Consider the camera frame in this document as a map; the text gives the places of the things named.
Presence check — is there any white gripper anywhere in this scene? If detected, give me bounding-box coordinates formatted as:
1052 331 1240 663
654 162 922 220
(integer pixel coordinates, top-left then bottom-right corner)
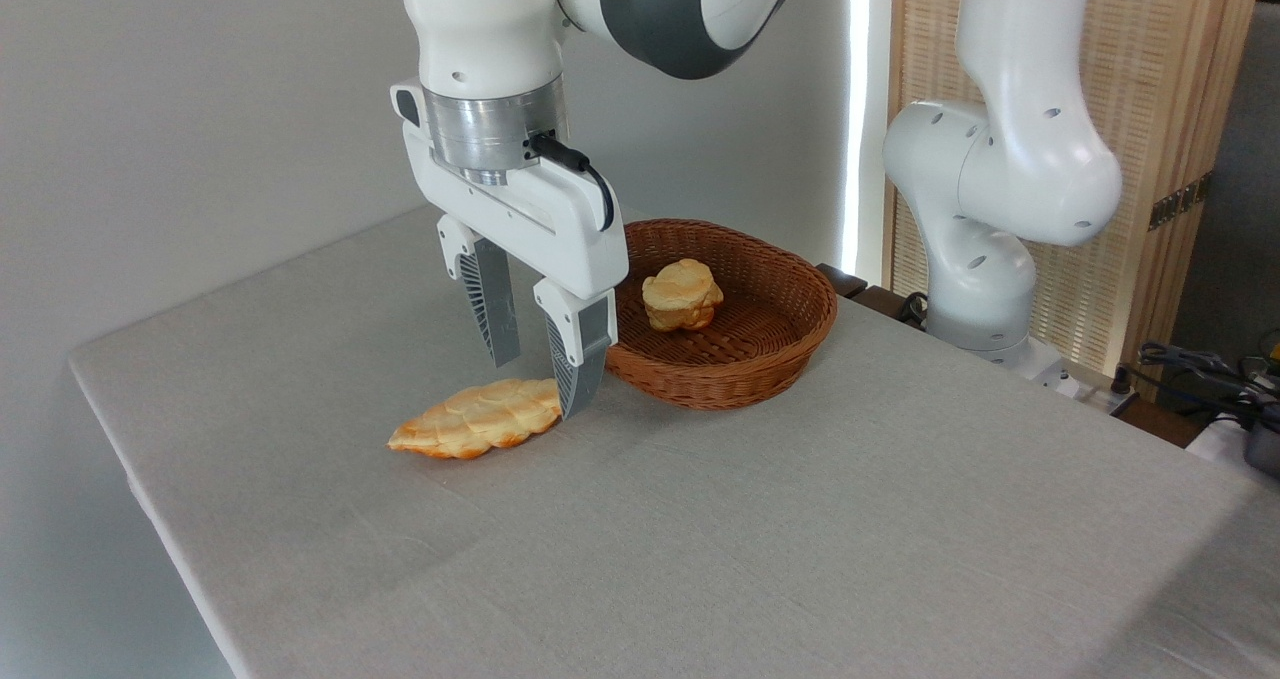
390 78 630 421

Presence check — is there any long braided bread loaf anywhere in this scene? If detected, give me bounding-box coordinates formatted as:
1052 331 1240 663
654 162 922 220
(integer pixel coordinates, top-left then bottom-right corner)
388 378 563 460

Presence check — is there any small round bread roll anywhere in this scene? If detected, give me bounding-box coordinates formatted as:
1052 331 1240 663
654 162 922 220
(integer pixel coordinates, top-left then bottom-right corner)
642 259 725 333

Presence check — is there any brown wicker basket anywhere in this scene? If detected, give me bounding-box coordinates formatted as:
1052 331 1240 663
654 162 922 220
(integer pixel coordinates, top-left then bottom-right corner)
603 219 839 412

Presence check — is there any grey tablecloth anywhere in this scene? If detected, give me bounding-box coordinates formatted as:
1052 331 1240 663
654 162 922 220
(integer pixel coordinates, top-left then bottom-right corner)
68 204 1280 679

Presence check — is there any dark brown wooden side table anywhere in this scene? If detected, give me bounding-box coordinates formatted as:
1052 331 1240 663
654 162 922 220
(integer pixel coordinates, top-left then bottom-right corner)
817 263 933 328

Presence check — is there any brass screen hinge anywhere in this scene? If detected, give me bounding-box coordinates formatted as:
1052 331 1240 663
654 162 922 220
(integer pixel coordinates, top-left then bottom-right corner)
1148 172 1214 231

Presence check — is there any wooden slatted folding screen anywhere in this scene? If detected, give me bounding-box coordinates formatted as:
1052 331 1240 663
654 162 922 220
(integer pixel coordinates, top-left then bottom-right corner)
885 0 1267 382

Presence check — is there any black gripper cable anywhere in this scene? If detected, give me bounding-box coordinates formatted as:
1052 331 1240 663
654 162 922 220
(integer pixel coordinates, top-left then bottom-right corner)
528 133 616 233

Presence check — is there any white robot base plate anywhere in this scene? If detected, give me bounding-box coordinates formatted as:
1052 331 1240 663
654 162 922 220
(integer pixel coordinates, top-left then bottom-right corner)
985 337 1091 400

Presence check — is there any black cable bundle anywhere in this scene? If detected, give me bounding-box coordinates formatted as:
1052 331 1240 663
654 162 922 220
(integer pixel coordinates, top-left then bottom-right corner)
1112 342 1280 432

